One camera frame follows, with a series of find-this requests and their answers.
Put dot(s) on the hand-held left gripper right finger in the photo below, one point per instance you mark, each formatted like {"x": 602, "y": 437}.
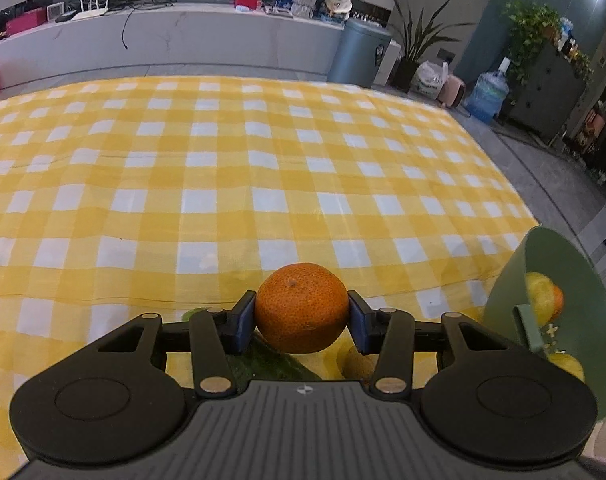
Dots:
{"x": 359, "y": 327}

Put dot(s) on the green plastic bowl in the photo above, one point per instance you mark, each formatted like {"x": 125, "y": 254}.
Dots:
{"x": 548, "y": 255}

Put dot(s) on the potted long-leaf plant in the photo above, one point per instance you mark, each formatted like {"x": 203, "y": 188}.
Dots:
{"x": 413, "y": 40}

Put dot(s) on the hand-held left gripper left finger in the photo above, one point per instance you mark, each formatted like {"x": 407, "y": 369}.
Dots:
{"x": 244, "y": 322}

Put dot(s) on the grey-blue trash can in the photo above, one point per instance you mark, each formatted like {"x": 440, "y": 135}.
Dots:
{"x": 358, "y": 52}

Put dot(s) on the green cucumber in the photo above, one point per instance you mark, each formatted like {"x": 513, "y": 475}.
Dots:
{"x": 268, "y": 364}

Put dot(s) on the pink small appliance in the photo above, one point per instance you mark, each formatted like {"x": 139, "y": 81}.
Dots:
{"x": 453, "y": 92}

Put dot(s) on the white patterned cap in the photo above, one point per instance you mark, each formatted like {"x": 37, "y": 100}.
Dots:
{"x": 339, "y": 2}

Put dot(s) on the white knitted basket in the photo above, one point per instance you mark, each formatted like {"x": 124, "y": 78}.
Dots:
{"x": 303, "y": 4}

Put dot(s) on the white plastic bag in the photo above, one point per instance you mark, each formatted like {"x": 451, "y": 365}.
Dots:
{"x": 430, "y": 81}

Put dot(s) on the yellow-green apple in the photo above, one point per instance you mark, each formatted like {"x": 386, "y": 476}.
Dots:
{"x": 538, "y": 295}

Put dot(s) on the dark grey cabinet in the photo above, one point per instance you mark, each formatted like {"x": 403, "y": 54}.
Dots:
{"x": 548, "y": 90}

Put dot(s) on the large yellow-green pear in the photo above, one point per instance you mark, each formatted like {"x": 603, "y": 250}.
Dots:
{"x": 568, "y": 366}

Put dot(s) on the pink rectangular box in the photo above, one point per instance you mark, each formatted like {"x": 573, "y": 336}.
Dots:
{"x": 25, "y": 22}

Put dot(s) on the white small display device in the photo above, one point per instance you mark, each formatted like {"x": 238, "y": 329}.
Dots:
{"x": 54, "y": 10}

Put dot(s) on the leafy green pothos plant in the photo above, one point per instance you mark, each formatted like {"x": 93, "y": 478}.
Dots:
{"x": 528, "y": 30}

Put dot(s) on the white router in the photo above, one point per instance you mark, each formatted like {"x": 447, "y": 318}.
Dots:
{"x": 90, "y": 8}

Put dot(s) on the blue water jug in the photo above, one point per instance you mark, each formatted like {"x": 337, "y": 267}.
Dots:
{"x": 488, "y": 96}

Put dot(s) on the yellow checked tablecloth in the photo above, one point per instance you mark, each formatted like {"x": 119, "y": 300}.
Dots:
{"x": 183, "y": 185}

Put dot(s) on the orange mandarin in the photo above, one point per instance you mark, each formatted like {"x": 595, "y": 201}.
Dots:
{"x": 302, "y": 307}
{"x": 559, "y": 301}

